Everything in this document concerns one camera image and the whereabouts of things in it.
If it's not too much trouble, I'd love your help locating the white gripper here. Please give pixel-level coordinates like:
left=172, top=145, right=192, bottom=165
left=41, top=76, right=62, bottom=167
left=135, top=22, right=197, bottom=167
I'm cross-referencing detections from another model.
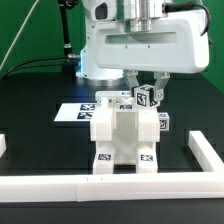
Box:
left=91, top=16, right=209, bottom=102

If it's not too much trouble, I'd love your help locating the white tagged cube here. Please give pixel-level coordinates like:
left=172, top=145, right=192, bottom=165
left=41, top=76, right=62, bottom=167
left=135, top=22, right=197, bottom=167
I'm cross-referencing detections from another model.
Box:
left=134, top=84, right=160, bottom=109
left=158, top=112, right=170, bottom=131

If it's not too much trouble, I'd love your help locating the white chair seat part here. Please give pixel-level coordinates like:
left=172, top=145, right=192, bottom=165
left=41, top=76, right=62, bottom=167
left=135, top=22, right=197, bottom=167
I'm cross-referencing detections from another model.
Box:
left=96, top=109, right=158, bottom=166

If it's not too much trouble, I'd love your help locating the white chair back frame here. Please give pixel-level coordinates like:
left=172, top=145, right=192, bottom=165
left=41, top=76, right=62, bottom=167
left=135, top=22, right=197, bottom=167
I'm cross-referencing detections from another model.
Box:
left=90, top=91, right=160, bottom=142

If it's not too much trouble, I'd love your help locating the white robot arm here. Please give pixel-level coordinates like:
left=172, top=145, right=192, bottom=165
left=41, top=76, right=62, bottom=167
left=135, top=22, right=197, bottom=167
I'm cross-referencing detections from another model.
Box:
left=79, top=0, right=211, bottom=101

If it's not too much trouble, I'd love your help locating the black vertical pole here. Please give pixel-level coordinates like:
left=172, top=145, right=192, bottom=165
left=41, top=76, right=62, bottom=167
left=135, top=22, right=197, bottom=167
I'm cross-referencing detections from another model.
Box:
left=57, top=0, right=79, bottom=75

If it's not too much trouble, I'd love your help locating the white L-shaped fence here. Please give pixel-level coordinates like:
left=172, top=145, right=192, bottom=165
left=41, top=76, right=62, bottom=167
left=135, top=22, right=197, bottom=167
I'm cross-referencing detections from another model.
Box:
left=0, top=131, right=224, bottom=203

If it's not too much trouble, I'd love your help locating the white block at left edge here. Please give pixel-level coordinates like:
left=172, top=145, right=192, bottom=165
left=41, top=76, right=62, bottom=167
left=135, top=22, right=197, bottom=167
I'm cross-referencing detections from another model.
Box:
left=0, top=134, right=6, bottom=158

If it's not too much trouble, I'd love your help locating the white marker base plate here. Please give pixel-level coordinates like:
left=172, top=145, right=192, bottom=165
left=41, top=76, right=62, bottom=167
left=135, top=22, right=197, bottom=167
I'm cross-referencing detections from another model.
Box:
left=54, top=103, right=96, bottom=122

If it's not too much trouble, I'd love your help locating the black cable bundle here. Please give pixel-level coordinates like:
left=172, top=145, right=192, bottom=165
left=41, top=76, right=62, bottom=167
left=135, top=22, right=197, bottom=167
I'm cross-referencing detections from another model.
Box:
left=3, top=53, right=82, bottom=78

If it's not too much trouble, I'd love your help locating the white cable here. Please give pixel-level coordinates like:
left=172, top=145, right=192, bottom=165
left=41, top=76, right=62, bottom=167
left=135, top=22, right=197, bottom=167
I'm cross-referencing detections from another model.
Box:
left=0, top=0, right=40, bottom=73

